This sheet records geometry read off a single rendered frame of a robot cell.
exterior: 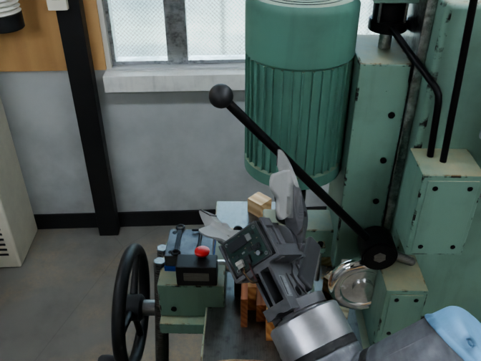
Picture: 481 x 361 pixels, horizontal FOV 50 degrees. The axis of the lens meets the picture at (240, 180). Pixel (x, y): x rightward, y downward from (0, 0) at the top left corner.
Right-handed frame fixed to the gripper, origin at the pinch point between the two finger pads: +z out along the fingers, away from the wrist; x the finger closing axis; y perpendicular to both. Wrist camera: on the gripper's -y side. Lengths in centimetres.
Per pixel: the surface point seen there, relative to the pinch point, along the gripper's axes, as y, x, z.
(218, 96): 3.6, -4.6, 10.5
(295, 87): -7.9, -11.6, 10.3
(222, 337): -24.2, 30.3, -12.9
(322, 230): -32.7, 4.8, -4.0
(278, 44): -3.1, -13.9, 14.9
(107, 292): -107, 134, 45
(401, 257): -29.6, -6.3, -16.2
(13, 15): -49, 75, 133
